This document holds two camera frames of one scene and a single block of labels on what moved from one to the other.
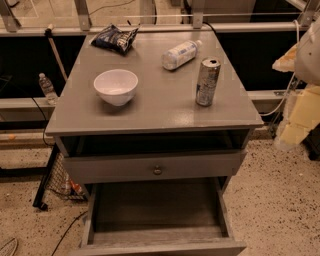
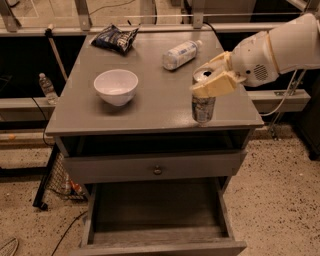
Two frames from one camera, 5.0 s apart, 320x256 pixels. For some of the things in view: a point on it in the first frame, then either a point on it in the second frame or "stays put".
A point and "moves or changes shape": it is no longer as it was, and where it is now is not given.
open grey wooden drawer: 158,216 stays put
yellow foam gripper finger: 287,62 → 224,61
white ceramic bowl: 116,86 stays put
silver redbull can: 208,76 moves or changes shape
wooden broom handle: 48,33 stays put
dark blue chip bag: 114,39 stays put
